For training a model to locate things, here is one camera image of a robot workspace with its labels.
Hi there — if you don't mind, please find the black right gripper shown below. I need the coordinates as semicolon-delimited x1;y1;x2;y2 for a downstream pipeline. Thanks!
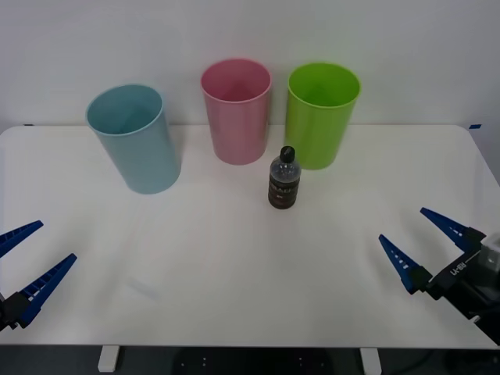
378;206;490;320

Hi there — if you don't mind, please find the green plastic bin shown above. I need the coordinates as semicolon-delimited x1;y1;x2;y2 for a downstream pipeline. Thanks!
284;62;362;171

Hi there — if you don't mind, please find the pink plastic bin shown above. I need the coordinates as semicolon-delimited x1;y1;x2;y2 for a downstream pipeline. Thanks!
200;58;273;166

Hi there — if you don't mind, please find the pale blue plastic bin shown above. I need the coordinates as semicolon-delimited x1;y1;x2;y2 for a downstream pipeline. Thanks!
84;83;183;195

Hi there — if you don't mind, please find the white table leg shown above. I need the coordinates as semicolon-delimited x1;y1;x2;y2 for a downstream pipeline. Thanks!
97;346;120;372
359;347;382;375

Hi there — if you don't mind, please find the dark bottle with black cap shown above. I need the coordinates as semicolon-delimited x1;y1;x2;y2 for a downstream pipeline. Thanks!
267;145;302;211

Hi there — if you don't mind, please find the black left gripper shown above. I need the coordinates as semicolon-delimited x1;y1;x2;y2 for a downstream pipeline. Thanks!
0;220;78;333

